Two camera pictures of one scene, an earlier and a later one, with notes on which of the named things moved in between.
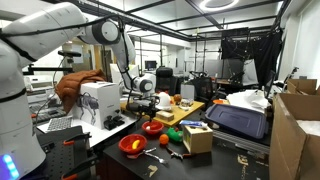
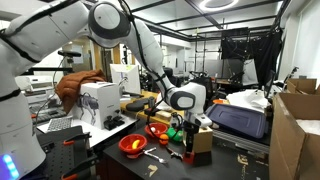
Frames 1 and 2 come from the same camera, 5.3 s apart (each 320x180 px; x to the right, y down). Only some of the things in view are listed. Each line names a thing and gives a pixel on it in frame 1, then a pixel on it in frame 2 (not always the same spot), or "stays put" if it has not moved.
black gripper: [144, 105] -> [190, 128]
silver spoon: [135, 156] stays put
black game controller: [112, 123] stays put
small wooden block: [165, 115] stays put
